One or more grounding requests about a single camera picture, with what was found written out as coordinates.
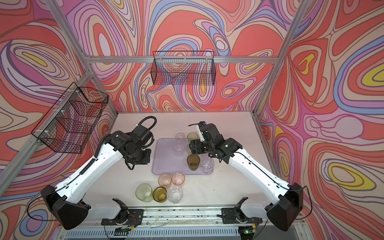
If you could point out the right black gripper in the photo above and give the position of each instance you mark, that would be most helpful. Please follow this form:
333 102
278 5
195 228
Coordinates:
196 147

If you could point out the pale green cup front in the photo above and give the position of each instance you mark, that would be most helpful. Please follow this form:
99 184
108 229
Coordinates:
188 149

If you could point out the amber cup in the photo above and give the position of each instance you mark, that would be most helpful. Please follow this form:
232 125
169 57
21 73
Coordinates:
160 194
193 162

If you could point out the small clear cup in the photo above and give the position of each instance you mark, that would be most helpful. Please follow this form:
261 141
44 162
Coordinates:
180 138

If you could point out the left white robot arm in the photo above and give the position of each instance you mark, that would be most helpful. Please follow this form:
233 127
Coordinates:
66 201

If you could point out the black wire basket back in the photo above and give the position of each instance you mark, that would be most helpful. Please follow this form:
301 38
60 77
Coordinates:
178 68

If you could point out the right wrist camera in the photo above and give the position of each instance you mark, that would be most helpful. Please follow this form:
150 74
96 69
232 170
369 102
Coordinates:
209 132

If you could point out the black wire basket left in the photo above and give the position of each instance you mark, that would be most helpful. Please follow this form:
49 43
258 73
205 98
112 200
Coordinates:
73 122

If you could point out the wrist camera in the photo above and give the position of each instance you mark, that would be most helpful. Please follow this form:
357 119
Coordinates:
209 132
144 135

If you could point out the black wire basket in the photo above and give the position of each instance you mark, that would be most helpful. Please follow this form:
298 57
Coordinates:
178 68
73 122

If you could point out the bright green cup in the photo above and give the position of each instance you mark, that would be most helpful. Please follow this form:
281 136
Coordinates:
192 136

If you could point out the peach cup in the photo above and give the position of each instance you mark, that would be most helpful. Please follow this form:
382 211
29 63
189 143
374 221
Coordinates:
165 181

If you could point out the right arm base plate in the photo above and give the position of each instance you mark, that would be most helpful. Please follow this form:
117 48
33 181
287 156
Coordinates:
236 216

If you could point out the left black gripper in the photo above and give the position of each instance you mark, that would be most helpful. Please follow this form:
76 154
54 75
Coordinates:
146 161

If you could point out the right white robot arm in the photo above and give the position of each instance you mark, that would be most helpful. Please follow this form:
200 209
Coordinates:
286 200

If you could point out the lilac plastic tray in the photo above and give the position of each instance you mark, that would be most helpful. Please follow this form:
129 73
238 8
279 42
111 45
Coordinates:
166 162

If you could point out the clear faceted cup back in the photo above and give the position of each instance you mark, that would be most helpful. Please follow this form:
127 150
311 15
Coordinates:
207 165

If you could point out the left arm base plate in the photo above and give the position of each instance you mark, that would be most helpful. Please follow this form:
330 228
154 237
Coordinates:
130 217

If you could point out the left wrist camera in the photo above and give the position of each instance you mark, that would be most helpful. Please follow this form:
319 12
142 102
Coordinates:
144 135

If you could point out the pink cup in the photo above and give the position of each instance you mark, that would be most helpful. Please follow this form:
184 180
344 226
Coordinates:
178 179

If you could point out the pale green large cup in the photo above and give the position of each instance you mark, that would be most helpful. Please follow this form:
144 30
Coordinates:
144 193

